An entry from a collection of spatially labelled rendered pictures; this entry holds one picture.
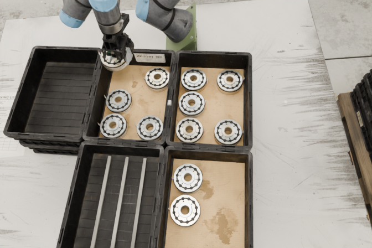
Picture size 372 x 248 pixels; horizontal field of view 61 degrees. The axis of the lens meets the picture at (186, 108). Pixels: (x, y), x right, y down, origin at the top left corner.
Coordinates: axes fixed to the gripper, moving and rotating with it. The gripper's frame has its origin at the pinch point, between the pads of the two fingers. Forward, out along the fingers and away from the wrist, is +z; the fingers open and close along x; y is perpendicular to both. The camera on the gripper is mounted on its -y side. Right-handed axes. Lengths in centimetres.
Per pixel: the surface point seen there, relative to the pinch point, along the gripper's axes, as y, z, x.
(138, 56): -7.3, 9.8, 3.0
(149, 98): 8.2, 16.3, 9.7
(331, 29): -103, 91, 123
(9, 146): 31, 34, -49
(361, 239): 51, 22, 94
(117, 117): 18.6, 14.2, -0.7
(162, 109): 12.4, 15.8, 15.9
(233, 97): 4.6, 13.5, 43.4
